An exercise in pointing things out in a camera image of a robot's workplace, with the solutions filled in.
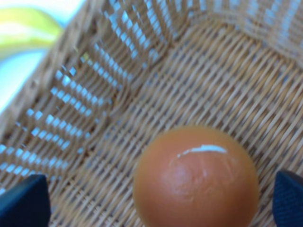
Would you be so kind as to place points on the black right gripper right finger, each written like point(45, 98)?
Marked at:
point(288, 199)

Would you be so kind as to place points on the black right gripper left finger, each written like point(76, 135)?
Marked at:
point(27, 204)

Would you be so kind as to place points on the orange peach half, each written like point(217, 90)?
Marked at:
point(195, 176)

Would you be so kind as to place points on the brown wicker basket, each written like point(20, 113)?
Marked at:
point(126, 70)

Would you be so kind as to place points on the yellow banana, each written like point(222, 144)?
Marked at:
point(25, 28)

